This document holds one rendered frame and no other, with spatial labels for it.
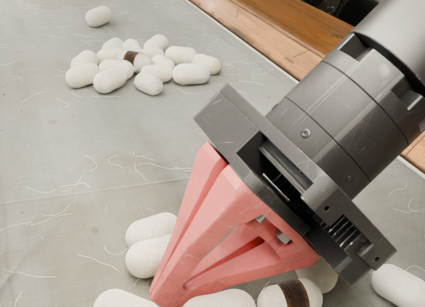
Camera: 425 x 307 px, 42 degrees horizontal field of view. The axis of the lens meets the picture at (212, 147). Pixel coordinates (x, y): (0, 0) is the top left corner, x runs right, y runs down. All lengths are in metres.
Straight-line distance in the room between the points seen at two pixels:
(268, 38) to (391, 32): 0.40
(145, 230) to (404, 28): 0.17
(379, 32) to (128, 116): 0.28
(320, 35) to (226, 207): 0.42
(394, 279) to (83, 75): 0.34
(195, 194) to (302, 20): 0.45
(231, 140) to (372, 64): 0.07
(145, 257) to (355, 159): 0.12
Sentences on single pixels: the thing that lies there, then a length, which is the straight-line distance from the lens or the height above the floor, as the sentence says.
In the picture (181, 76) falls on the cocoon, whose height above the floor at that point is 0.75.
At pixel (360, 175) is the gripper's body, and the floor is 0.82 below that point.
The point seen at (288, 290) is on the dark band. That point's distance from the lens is 0.28.
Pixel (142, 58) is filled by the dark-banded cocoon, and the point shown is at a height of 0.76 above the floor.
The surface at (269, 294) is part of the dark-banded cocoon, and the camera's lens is 0.28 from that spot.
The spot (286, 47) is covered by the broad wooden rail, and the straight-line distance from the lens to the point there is 0.61.
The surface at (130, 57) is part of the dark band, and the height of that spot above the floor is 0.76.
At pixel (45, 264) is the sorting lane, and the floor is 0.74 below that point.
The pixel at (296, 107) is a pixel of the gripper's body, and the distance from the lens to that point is 0.25.
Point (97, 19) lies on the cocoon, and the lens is 0.71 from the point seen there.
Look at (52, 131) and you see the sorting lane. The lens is 0.47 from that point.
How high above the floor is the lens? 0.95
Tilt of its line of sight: 29 degrees down
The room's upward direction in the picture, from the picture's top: 2 degrees clockwise
